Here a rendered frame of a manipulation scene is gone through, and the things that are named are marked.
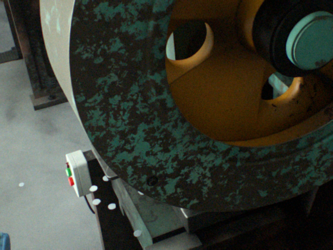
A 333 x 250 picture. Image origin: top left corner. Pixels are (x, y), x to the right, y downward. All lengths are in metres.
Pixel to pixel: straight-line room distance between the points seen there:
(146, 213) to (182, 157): 0.61
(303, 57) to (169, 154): 0.29
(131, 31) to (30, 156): 2.13
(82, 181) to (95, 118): 0.99
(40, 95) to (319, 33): 2.45
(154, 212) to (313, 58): 0.81
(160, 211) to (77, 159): 0.37
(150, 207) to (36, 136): 1.49
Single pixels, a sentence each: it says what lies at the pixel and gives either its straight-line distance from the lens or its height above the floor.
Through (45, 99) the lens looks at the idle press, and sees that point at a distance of 3.39.
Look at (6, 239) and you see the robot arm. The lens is 1.79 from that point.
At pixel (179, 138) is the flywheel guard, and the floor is 1.18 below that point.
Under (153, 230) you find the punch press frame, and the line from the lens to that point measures 1.74.
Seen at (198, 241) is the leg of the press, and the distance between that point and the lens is 1.70.
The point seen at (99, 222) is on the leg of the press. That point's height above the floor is 0.35.
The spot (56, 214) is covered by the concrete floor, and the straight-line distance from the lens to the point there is 2.78.
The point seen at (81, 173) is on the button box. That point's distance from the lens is 2.03.
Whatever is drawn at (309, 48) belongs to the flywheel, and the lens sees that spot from 1.11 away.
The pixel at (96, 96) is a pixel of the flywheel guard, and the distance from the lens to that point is 1.05.
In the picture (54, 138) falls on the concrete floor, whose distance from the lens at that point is 3.17.
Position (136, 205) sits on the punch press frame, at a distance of 1.81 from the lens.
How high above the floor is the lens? 1.91
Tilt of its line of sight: 38 degrees down
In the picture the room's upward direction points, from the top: 6 degrees counter-clockwise
